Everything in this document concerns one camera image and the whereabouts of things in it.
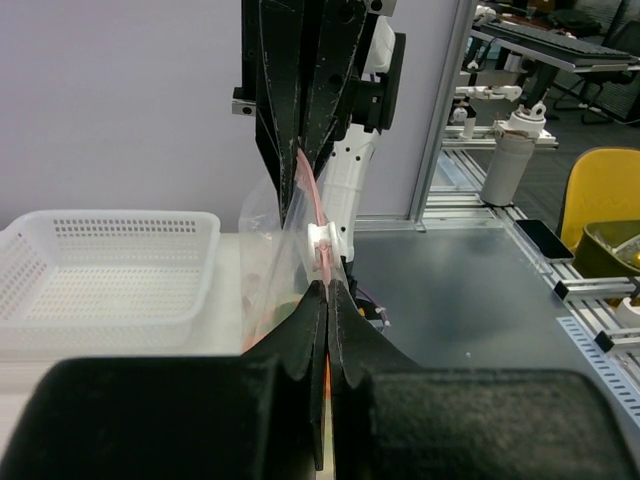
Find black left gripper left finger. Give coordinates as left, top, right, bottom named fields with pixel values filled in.
left=1, top=282, right=328, bottom=479

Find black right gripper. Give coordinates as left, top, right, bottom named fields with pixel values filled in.
left=231, top=0, right=407, bottom=211

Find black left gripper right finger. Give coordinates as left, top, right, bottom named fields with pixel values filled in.
left=327, top=280, right=639, bottom=479

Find clear zip top bag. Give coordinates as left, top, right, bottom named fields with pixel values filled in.
left=238, top=151, right=346, bottom=351

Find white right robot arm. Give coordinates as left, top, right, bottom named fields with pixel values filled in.
left=234, top=1, right=639, bottom=479

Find white perforated plastic basket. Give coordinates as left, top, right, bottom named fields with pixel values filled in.
left=1, top=210, right=220, bottom=354

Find black smartphone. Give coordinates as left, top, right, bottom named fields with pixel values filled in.
left=515, top=219, right=574, bottom=263

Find white insulated bottle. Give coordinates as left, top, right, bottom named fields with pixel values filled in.
left=480, top=101, right=546, bottom=207

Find yellow chair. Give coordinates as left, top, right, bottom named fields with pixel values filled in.
left=557, top=147, right=639, bottom=250

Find aluminium frame rail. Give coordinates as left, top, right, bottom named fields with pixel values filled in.
left=407, top=1, right=477, bottom=224

